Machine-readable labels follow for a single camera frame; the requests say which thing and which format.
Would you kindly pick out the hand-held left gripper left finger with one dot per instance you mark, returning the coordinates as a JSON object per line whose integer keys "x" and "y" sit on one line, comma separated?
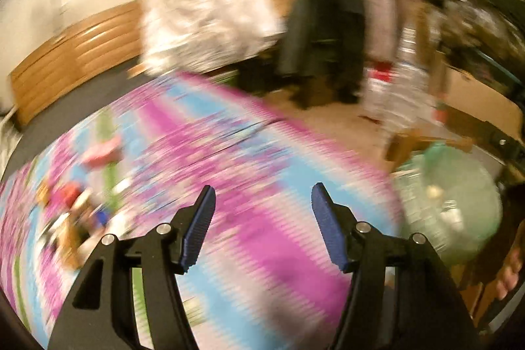
{"x": 199, "y": 227}

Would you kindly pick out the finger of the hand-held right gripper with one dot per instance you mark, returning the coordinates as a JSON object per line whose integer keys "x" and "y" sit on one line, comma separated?
{"x": 506, "y": 147}

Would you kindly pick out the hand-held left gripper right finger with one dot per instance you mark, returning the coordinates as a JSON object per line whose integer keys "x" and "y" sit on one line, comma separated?
{"x": 328, "y": 227}

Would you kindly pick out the green plastic trash bag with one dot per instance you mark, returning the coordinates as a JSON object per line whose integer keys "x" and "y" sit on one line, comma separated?
{"x": 447, "y": 202}

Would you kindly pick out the striped floral printed blanket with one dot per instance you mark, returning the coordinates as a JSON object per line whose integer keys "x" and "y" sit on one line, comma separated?
{"x": 254, "y": 169}

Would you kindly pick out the blue bottle cap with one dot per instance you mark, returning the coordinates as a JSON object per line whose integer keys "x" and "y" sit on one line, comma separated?
{"x": 100, "y": 216}

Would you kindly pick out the tall clear plastic bottle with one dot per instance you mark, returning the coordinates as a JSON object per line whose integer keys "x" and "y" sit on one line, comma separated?
{"x": 406, "y": 79}

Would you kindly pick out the pink red carton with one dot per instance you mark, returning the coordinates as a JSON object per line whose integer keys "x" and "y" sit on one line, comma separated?
{"x": 102, "y": 153}

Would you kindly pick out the orange brown box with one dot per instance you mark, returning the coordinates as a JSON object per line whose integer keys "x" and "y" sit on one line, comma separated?
{"x": 73, "y": 247}

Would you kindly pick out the person's foot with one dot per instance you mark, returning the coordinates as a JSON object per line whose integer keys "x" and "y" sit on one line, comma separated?
{"x": 510, "y": 276}

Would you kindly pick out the red apple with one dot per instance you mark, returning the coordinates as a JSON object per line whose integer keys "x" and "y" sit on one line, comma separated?
{"x": 67, "y": 194}

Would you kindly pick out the pile of dark bags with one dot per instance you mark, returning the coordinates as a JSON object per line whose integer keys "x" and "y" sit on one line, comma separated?
{"x": 475, "y": 13}

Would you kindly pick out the short clear plastic bottle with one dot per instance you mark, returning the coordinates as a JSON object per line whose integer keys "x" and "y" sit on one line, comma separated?
{"x": 376, "y": 98}

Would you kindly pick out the red white package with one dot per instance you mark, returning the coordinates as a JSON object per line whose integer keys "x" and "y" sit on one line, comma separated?
{"x": 381, "y": 72}

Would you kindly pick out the green storage box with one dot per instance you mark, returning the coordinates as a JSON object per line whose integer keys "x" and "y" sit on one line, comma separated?
{"x": 225, "y": 77}

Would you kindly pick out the dark grey bed mattress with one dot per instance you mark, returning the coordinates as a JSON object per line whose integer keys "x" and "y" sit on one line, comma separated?
{"x": 61, "y": 128}

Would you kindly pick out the dark hanging jacket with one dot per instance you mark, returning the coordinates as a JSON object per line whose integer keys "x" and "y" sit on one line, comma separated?
{"x": 324, "y": 30}

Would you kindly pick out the white satin cloth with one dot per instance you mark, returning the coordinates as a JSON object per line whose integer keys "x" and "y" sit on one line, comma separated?
{"x": 213, "y": 18}

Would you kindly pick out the wooden bed headboard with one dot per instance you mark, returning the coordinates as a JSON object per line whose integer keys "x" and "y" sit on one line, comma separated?
{"x": 78, "y": 50}

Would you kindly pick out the wooden stool frame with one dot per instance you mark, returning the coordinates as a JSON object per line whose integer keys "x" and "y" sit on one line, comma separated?
{"x": 410, "y": 145}

